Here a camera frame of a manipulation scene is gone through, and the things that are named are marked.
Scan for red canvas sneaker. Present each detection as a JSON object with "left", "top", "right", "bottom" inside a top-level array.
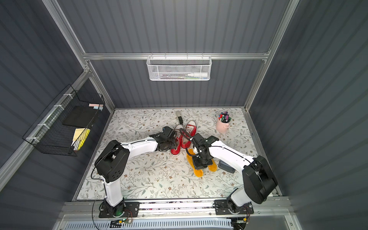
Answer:
[
  {"left": 179, "top": 120, "right": 197, "bottom": 149},
  {"left": 171, "top": 124, "right": 184, "bottom": 155}
]

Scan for yellow fleece insole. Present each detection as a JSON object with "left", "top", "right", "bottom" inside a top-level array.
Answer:
[{"left": 208, "top": 159, "right": 218, "bottom": 172}]

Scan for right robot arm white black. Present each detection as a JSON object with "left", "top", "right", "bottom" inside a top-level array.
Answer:
[{"left": 187, "top": 134, "right": 278, "bottom": 213}]

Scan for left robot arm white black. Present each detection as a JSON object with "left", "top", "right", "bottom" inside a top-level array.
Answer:
[{"left": 94, "top": 126, "right": 177, "bottom": 207}]

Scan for pink pen cup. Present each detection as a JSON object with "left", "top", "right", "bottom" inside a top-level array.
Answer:
[{"left": 216, "top": 120, "right": 230, "bottom": 134}]

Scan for grey rectangular box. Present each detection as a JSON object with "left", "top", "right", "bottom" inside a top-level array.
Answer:
[{"left": 218, "top": 160, "right": 236, "bottom": 174}]

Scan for pink sticky notes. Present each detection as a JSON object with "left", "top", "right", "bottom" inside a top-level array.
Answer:
[{"left": 89, "top": 103, "right": 104, "bottom": 111}]

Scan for yellow notepad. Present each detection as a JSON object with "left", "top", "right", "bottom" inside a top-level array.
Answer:
[{"left": 71, "top": 128, "right": 91, "bottom": 151}]

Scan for black notebook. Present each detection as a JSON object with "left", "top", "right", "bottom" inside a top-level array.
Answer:
[{"left": 62, "top": 106, "right": 101, "bottom": 128}]

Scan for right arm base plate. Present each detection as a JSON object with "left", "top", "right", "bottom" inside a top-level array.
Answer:
[{"left": 213, "top": 199, "right": 254, "bottom": 215}]

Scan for white wire mesh basket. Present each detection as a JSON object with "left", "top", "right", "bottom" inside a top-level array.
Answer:
[{"left": 146, "top": 56, "right": 212, "bottom": 81}]

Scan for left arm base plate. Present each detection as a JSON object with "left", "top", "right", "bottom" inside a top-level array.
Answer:
[{"left": 98, "top": 200, "right": 140, "bottom": 218}]

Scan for aluminium mounting rail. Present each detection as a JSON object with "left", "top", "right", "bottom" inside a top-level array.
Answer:
[{"left": 57, "top": 196, "right": 295, "bottom": 220}]

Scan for black wire wall basket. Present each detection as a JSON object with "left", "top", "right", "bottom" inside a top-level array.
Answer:
[{"left": 23, "top": 87, "right": 105, "bottom": 156}]

